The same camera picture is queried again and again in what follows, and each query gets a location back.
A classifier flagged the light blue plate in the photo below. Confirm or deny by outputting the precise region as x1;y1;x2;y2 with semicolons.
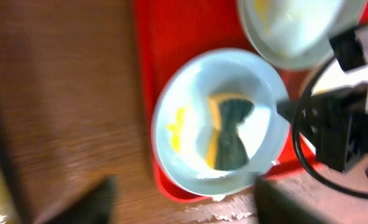
151;49;290;197

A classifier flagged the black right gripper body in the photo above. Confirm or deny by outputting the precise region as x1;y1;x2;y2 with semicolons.
276;26;368;172

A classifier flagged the yellow green sponge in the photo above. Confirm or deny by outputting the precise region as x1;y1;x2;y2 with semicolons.
205;93;254;171

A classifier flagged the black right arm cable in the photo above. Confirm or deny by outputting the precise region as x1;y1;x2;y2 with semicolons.
291;55;368;201

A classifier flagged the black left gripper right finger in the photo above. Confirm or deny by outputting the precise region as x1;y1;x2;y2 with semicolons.
253;177;327;224

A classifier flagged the red plastic tray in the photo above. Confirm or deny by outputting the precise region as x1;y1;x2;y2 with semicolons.
133;0;368;203

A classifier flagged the mint green plate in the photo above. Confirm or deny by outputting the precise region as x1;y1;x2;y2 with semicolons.
237;0;367;70

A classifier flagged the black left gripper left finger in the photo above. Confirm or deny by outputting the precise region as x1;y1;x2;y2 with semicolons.
46;177;116;224

